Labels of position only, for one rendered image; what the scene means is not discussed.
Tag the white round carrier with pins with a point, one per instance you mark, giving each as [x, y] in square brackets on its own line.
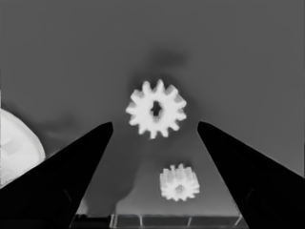
[22, 140]

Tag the small white toothed gear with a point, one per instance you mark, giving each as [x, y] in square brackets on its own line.
[170, 111]
[188, 190]

